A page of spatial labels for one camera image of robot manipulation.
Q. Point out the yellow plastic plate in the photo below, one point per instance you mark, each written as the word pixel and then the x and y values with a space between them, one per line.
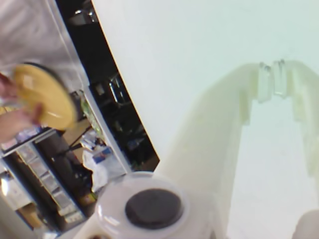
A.
pixel 42 92

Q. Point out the person's white shirt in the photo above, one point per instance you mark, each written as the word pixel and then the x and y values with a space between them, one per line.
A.
pixel 30 32

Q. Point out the white desk edge panel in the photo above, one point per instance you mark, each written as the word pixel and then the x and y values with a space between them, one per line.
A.
pixel 109 139

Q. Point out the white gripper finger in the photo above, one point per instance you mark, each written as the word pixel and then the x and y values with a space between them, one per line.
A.
pixel 311 104
pixel 207 139

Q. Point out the person's left hand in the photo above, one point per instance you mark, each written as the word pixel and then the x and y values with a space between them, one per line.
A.
pixel 5 87

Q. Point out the tan cardboard box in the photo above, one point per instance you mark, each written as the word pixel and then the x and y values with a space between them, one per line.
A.
pixel 77 134

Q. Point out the person's right hand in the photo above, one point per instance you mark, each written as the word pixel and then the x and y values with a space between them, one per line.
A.
pixel 17 124

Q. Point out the grey drawer cabinet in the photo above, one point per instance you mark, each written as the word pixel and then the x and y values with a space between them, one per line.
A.
pixel 49 179

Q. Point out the white plastic bag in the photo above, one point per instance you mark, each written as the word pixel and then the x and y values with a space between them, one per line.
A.
pixel 104 171

